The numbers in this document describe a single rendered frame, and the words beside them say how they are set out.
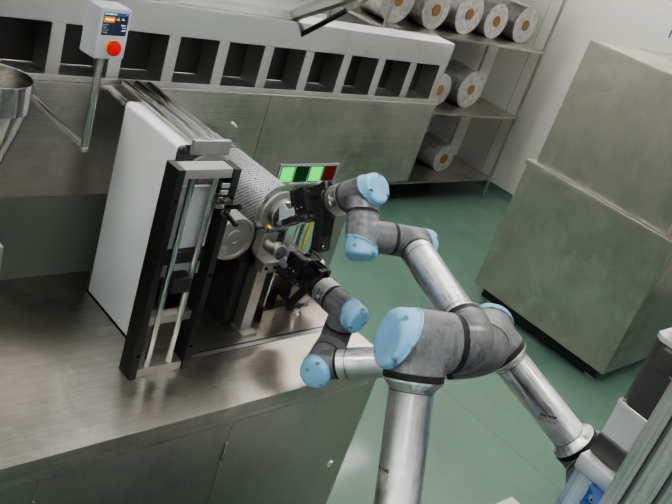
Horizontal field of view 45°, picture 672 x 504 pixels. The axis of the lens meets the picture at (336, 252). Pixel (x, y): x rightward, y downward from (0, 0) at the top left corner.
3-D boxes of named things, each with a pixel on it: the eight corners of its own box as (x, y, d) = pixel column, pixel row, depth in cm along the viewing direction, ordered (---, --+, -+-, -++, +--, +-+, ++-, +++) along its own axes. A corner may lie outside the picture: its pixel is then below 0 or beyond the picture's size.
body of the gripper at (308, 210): (309, 191, 204) (341, 180, 195) (315, 224, 204) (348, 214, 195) (286, 192, 199) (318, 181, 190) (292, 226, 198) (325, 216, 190)
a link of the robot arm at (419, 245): (528, 343, 151) (434, 215, 190) (477, 337, 146) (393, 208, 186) (503, 390, 156) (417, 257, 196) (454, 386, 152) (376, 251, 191)
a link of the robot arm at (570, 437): (584, 510, 196) (447, 339, 190) (584, 474, 210) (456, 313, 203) (628, 490, 191) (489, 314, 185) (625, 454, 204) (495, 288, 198)
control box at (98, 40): (97, 62, 153) (107, 10, 149) (78, 49, 157) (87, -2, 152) (128, 63, 159) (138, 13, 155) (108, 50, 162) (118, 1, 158)
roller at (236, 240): (210, 262, 202) (221, 220, 197) (159, 213, 217) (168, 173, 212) (248, 257, 210) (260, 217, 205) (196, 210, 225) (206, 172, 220)
